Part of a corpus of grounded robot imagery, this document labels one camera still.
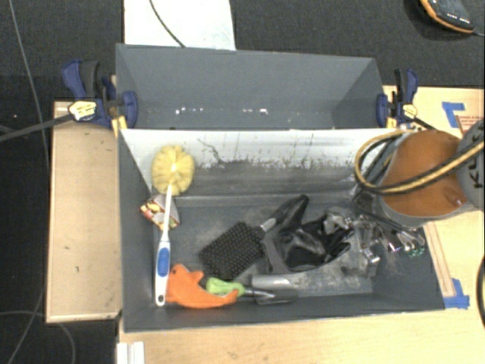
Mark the pale wood board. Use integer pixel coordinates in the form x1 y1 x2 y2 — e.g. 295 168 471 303
45 100 124 324

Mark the yellow dish brush white handle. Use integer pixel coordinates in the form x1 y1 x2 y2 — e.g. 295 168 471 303
151 144 196 308

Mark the red and yellow packet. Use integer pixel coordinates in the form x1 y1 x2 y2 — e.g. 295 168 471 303
139 193 181 232

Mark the green handled garden trowel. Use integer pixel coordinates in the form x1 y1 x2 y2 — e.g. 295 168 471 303
205 272 301 306

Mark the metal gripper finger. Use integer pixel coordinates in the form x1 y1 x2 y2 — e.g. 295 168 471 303
343 240 381 277
325 206 356 235

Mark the black hairbrush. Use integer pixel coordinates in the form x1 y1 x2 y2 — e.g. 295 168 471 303
197 194 310 282

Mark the orange toy fish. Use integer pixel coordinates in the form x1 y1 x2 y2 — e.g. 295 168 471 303
164 263 241 311

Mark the black cloth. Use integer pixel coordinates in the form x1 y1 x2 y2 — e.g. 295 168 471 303
264 211 355 275

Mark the grey metal bin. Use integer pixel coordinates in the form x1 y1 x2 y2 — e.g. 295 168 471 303
114 42 446 333

